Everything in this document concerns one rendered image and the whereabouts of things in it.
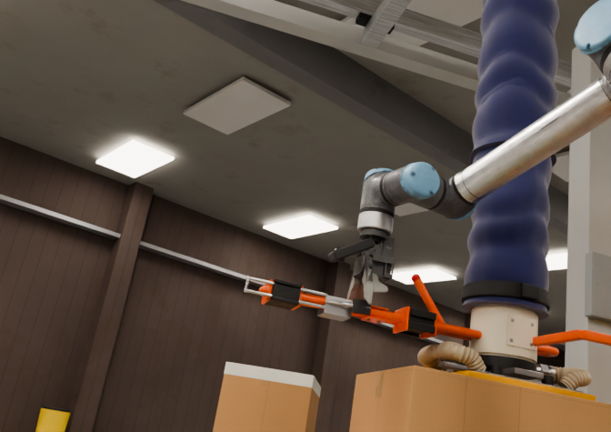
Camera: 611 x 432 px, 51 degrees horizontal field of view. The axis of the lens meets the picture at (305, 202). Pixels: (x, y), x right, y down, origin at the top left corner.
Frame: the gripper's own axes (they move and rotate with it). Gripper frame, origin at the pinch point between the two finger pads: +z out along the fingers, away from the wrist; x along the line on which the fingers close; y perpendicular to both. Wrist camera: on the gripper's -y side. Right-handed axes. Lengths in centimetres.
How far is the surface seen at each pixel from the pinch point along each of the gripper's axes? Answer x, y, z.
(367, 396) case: 11.7, 10.1, 19.2
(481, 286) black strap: -3.7, 31.5, -11.7
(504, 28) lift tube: -5, 32, -90
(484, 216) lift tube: -1.0, 32.2, -32.2
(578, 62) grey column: 110, 143, -181
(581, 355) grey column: 105, 143, -23
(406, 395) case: -14.1, 9.6, 19.2
